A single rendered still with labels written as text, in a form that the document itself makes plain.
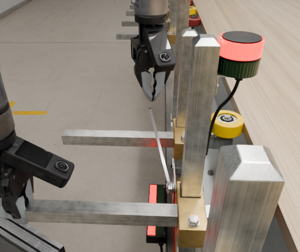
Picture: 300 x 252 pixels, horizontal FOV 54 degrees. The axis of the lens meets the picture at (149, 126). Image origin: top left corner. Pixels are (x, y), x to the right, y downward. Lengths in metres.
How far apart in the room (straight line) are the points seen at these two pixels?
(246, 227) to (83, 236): 1.42
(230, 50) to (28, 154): 0.35
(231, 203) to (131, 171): 1.71
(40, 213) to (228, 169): 0.45
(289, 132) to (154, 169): 1.28
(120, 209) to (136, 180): 1.29
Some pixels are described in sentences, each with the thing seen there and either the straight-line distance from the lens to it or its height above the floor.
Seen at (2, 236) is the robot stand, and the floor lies 0.22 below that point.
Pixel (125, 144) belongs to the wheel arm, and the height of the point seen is 0.83.
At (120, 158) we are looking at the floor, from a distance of 2.01.
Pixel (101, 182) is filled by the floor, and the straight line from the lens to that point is 1.85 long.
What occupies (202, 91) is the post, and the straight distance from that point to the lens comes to 0.43.
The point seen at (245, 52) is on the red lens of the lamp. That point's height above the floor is 1.16.
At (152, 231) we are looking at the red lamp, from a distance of 0.72.
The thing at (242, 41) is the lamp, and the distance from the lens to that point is 0.41.
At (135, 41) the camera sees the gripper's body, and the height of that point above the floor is 1.07.
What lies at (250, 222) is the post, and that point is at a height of 1.12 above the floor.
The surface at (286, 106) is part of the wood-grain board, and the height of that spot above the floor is 0.90.
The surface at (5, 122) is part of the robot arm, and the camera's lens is 0.48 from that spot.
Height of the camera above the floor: 1.29
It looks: 34 degrees down
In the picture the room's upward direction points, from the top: straight up
